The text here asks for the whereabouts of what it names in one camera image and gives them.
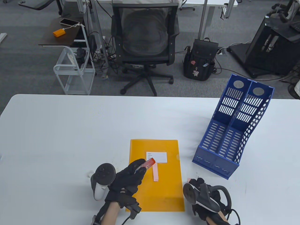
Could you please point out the person's left forearm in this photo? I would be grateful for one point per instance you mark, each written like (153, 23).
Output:
(110, 214)

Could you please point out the yellow L-shaped folder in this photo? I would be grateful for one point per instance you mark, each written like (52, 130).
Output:
(164, 192)

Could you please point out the black right hand controller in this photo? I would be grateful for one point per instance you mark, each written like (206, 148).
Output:
(206, 196)

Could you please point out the orange power bank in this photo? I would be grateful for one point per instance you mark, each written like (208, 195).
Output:
(59, 32)

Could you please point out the white desk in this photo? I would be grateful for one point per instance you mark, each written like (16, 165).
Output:
(206, 23)

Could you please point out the black mesh office chair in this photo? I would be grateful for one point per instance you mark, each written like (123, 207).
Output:
(145, 77)

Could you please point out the white smartphone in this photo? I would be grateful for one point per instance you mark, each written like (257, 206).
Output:
(68, 22)

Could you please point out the clear glue stick cap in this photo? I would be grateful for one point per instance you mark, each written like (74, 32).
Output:
(89, 174)

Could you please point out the black left hand controller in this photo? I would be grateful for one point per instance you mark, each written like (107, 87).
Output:
(103, 174)

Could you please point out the black equipment on stand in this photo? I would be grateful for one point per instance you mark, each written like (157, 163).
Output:
(281, 14)

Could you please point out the white label sticker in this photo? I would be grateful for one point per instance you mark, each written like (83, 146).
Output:
(157, 157)

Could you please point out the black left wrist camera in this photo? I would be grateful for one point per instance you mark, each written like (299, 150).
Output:
(95, 220)

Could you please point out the brown side table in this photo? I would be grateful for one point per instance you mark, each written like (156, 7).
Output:
(63, 38)

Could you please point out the black equipment stand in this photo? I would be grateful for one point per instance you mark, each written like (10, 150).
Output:
(269, 54)

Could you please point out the black bag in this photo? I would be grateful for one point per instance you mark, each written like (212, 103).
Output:
(80, 55)

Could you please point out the orange glue stick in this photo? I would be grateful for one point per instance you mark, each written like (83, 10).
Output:
(150, 162)

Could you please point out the person's right hand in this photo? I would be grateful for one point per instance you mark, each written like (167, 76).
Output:
(211, 194)

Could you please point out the blue plastic file rack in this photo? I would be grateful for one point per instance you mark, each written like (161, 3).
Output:
(218, 161)

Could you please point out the black backpack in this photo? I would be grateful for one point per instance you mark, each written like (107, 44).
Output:
(199, 58)

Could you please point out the black hand controller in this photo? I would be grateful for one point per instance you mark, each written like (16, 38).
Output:
(103, 174)
(206, 196)

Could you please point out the person's left hand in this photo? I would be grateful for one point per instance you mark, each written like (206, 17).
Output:
(124, 182)

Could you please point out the person's right forearm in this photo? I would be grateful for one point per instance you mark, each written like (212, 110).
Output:
(216, 219)

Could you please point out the floor socket box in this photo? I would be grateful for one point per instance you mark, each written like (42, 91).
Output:
(221, 51)

